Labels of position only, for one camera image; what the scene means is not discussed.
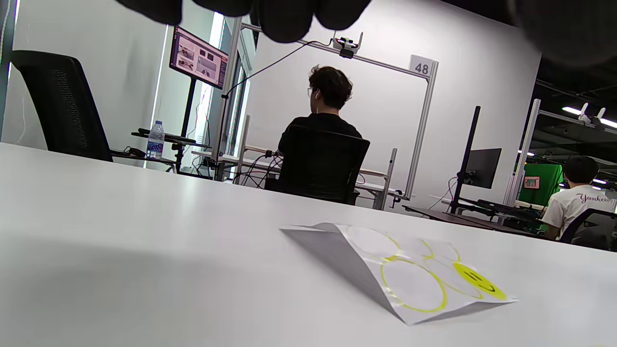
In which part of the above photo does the black mesh office chair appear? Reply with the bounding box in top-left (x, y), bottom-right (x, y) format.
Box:
top-left (276, 124), bottom-right (371, 206)

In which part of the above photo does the black monitor pole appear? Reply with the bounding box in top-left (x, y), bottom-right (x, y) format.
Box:
top-left (174, 77), bottom-right (198, 174)
top-left (450, 106), bottom-right (482, 214)

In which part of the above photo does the white number sign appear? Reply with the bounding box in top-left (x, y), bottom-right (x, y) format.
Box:
top-left (409, 54), bottom-right (435, 77)

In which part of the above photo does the dark brown desk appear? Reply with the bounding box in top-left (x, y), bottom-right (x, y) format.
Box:
top-left (402, 205), bottom-right (548, 238)

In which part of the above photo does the white table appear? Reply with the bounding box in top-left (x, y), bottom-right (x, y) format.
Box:
top-left (0, 142), bottom-right (617, 347)

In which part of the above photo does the lit monitor screen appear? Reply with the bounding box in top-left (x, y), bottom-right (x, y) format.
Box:
top-left (169, 25), bottom-right (230, 90)

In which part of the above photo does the empty black office chair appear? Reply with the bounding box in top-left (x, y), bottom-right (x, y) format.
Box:
top-left (12, 50), bottom-right (114, 162)

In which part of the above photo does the brown side table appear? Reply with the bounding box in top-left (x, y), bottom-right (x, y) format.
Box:
top-left (110, 148), bottom-right (177, 169)

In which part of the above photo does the aluminium frame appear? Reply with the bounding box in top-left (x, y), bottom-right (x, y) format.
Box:
top-left (212, 17), bottom-right (439, 199)
top-left (503, 99), bottom-right (617, 208)

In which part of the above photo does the bundle of black cables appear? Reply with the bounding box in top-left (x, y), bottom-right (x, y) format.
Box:
top-left (190, 149), bottom-right (285, 189)

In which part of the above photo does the white headset on frame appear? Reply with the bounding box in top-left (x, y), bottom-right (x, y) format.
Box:
top-left (578, 102), bottom-right (607, 127)
top-left (332, 32), bottom-right (363, 59)

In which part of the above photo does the white sticker sheet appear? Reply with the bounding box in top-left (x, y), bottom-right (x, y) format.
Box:
top-left (280, 223), bottom-right (519, 326)

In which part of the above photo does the person's left hand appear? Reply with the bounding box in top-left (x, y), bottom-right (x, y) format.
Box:
top-left (116, 0), bottom-right (617, 68)

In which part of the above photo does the green screen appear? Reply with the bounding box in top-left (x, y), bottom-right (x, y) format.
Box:
top-left (518, 163), bottom-right (563, 209)

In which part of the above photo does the yellow smiley sticker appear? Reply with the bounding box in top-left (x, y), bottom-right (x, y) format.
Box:
top-left (453, 262), bottom-right (508, 301)

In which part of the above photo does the black keyboard tray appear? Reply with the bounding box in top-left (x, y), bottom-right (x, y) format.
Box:
top-left (132, 128), bottom-right (213, 150)

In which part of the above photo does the clear water bottle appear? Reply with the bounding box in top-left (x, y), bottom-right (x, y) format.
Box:
top-left (146, 120), bottom-right (165, 160)

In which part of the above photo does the dark monitor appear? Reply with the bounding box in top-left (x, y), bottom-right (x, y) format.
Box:
top-left (465, 148), bottom-right (502, 189)

